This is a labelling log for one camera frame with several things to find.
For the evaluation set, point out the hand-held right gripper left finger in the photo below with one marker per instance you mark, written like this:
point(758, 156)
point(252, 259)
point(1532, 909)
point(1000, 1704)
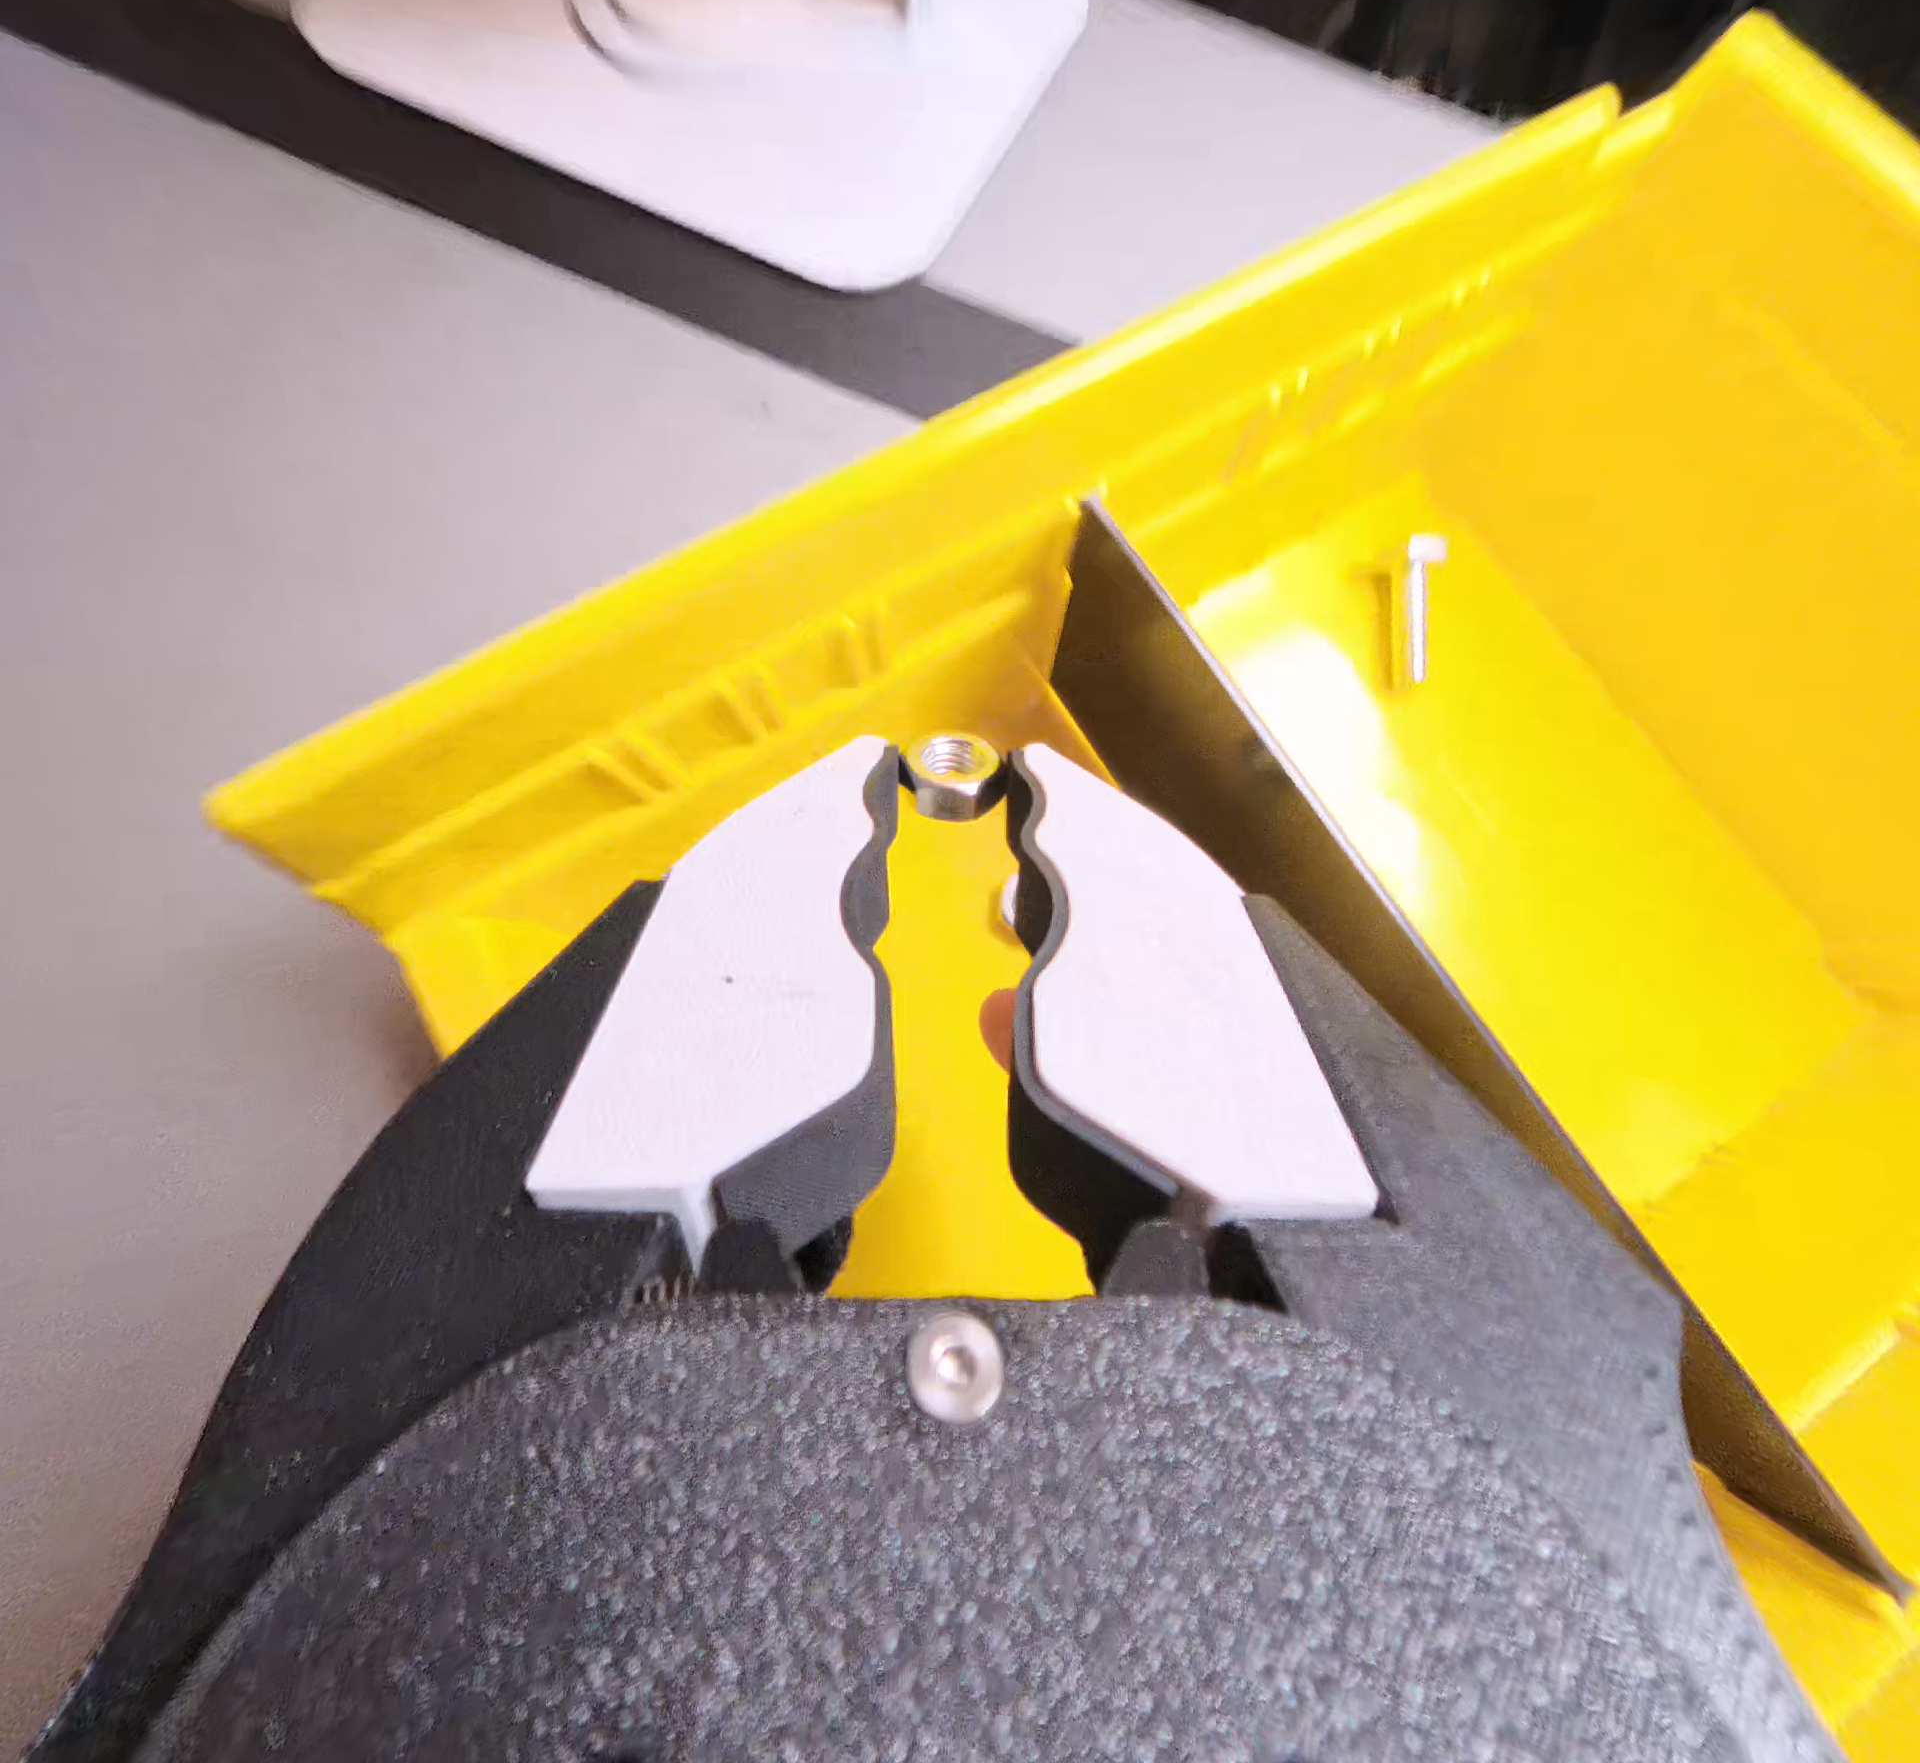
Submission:
point(720, 999)

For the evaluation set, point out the instruction sheet stand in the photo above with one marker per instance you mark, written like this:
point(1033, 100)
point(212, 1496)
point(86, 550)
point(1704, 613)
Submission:
point(751, 114)

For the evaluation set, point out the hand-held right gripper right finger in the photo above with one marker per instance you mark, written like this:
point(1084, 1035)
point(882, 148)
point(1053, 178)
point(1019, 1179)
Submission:
point(1184, 1027)

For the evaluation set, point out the silver steel bolt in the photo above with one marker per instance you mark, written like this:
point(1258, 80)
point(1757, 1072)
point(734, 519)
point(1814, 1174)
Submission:
point(1410, 608)

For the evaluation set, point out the person's right hand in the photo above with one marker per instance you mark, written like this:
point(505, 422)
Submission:
point(1000, 1027)

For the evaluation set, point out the yellow plastic bin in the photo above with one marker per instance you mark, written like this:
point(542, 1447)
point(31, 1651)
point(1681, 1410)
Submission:
point(1650, 442)

